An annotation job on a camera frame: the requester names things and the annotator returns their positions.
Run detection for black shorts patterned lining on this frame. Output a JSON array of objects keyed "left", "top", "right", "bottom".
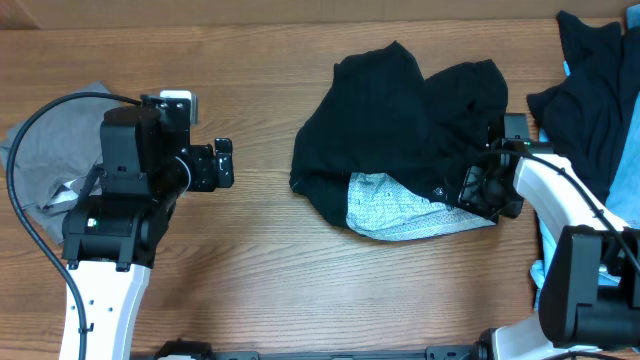
[{"left": 289, "top": 42, "right": 508, "bottom": 241}]

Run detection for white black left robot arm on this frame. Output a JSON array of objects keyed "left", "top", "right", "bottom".
[{"left": 60, "top": 90, "right": 234, "bottom": 359}]

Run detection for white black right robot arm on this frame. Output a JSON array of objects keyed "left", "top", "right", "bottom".
[{"left": 456, "top": 114, "right": 639, "bottom": 359}]

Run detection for dark navy garment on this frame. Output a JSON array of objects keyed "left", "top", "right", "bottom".
[{"left": 527, "top": 11, "right": 639, "bottom": 202}]

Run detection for light blue garment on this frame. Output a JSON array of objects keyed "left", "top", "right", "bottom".
[{"left": 529, "top": 59, "right": 640, "bottom": 311}]

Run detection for grey folded garment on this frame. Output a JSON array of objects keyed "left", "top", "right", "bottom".
[{"left": 14, "top": 97, "right": 120, "bottom": 244}]

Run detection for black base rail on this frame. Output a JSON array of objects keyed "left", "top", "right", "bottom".
[{"left": 131, "top": 339, "right": 493, "bottom": 360}]

